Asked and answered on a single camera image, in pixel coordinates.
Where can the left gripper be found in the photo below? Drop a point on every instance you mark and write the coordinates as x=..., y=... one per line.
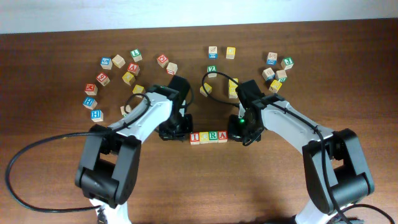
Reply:
x=165, y=134

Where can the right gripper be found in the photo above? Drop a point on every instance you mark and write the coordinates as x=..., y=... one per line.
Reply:
x=234, y=132

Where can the red I block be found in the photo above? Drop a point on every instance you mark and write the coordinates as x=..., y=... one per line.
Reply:
x=194, y=138

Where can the red a block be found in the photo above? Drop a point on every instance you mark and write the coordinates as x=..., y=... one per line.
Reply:
x=133, y=68
x=222, y=136

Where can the yellow C block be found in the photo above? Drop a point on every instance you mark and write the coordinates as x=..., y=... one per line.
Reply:
x=204, y=137

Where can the green R block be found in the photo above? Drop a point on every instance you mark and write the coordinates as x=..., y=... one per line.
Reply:
x=213, y=136

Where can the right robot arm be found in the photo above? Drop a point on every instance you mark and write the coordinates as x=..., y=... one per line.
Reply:
x=336, y=172

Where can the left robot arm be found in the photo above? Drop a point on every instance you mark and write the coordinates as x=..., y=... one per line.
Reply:
x=108, y=167

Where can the yellow block pair lower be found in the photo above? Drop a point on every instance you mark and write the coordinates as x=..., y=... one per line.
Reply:
x=232, y=92

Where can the yellow block pair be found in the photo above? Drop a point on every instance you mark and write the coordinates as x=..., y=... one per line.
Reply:
x=232, y=92
x=233, y=83

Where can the yellow block pair upper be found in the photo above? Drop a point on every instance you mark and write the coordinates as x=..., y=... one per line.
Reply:
x=233, y=83

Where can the yellow block right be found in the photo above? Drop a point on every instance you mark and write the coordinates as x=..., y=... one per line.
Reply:
x=275, y=86

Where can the yellow block middle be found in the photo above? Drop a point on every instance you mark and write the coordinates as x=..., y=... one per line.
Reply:
x=205, y=89

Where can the wooden K block green side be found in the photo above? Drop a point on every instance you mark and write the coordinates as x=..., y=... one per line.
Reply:
x=125, y=110

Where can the yellow block lower left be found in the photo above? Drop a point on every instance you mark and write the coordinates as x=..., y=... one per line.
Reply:
x=138, y=91

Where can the wooden block blue side right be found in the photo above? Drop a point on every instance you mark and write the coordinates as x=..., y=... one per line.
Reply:
x=268, y=74

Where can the wooden block blue side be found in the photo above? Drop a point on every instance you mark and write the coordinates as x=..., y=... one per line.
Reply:
x=268, y=74
x=212, y=52

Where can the wooden block red side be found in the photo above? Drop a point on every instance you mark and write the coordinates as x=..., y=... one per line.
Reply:
x=172, y=68

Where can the wooden block green side right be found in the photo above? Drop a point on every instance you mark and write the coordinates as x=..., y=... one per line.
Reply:
x=281, y=75

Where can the green Z block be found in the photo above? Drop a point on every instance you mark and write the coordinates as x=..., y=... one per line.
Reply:
x=211, y=71

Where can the red circle block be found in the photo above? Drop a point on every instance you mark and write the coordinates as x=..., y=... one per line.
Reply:
x=162, y=60

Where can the yellow block upper left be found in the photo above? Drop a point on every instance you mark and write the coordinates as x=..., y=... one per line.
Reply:
x=128, y=78

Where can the blue top far right block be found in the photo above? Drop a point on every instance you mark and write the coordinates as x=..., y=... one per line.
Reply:
x=271, y=58

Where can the green J block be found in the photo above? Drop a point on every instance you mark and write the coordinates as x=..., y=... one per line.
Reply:
x=287, y=63

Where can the yellow top far block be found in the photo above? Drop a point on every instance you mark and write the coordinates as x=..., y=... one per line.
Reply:
x=230, y=53

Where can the blue H block near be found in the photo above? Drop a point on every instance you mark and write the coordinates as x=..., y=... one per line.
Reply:
x=97, y=116

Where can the blue h block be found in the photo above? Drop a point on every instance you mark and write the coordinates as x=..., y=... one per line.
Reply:
x=90, y=103
x=97, y=116

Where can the green L block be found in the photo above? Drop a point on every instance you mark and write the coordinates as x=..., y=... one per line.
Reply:
x=136, y=55

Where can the plain wooden block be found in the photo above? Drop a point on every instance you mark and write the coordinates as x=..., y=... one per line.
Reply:
x=118, y=61

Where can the red 6 block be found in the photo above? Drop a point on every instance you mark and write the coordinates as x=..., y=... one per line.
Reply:
x=102, y=78

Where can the blue H block far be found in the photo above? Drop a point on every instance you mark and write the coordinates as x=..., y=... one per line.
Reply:
x=90, y=103

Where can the red M block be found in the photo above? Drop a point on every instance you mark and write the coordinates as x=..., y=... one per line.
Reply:
x=91, y=89

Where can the blue 5 block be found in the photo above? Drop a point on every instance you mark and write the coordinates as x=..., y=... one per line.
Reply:
x=106, y=63

